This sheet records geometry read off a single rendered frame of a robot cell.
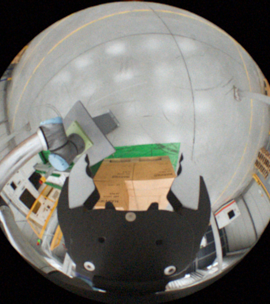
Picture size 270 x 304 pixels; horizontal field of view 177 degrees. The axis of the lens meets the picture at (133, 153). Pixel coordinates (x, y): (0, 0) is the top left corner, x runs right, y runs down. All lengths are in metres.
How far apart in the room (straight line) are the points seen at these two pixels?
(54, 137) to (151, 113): 1.18
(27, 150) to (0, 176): 0.23
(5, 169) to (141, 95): 1.48
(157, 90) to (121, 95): 0.51
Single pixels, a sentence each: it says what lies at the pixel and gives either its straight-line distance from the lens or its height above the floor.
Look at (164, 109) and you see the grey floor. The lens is 1.35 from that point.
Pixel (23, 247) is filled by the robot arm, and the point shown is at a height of 1.50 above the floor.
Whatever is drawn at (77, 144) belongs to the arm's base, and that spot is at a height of 0.84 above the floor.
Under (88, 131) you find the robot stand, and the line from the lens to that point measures 0.70.
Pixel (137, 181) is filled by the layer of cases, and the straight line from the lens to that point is 1.18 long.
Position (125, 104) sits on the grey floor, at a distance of 1.33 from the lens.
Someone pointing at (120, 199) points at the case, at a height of 0.84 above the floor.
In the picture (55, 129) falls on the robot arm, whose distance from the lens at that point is 0.55.
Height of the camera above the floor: 1.31
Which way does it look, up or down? 59 degrees down
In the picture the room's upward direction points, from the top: 171 degrees counter-clockwise
